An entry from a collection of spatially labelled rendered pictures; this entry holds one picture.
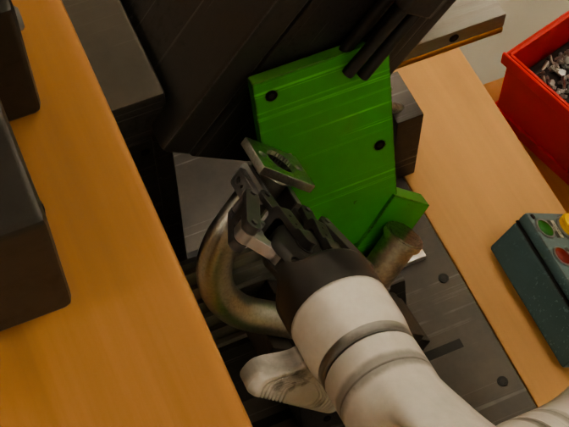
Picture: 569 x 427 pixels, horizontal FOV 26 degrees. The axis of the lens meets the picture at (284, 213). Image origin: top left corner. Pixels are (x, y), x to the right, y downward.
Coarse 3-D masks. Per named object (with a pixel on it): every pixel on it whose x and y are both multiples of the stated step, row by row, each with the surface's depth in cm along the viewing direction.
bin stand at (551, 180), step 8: (496, 80) 152; (488, 88) 152; (496, 88) 152; (496, 96) 151; (528, 152) 147; (536, 160) 146; (544, 168) 146; (544, 176) 145; (552, 176) 145; (552, 184) 144; (560, 184) 144; (560, 192) 144; (568, 192) 144; (560, 200) 143; (568, 200) 143; (568, 208) 143
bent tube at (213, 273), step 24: (240, 144) 96; (264, 144) 97; (264, 168) 93; (288, 168) 97; (216, 216) 98; (216, 240) 98; (216, 264) 99; (216, 288) 100; (216, 312) 103; (240, 312) 103; (264, 312) 105; (288, 336) 108
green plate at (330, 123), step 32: (288, 64) 94; (320, 64) 94; (384, 64) 97; (256, 96) 94; (288, 96) 95; (320, 96) 96; (352, 96) 98; (384, 96) 99; (256, 128) 97; (288, 128) 97; (320, 128) 98; (352, 128) 100; (384, 128) 101; (320, 160) 101; (352, 160) 102; (384, 160) 104; (320, 192) 103; (352, 192) 105; (384, 192) 106; (352, 224) 107
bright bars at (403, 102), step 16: (400, 80) 126; (400, 96) 125; (400, 112) 124; (416, 112) 124; (400, 128) 124; (416, 128) 126; (400, 144) 127; (416, 144) 128; (400, 160) 130; (400, 176) 133
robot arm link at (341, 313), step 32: (320, 288) 84; (352, 288) 84; (384, 288) 86; (320, 320) 83; (352, 320) 82; (384, 320) 82; (288, 352) 86; (320, 352) 82; (256, 384) 85; (288, 384) 86; (320, 384) 84
